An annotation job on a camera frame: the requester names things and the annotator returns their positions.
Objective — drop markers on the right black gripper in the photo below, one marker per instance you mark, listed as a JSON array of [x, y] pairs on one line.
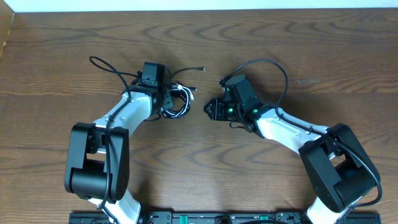
[[217, 109]]

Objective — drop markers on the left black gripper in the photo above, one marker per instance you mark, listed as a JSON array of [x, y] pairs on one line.
[[166, 93]]

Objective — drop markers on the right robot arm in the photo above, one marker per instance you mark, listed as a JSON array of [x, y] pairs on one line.
[[339, 169]]

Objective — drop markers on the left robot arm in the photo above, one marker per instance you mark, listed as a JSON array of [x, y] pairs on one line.
[[97, 168]]

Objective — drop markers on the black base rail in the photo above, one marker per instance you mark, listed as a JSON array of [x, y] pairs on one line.
[[197, 218]]

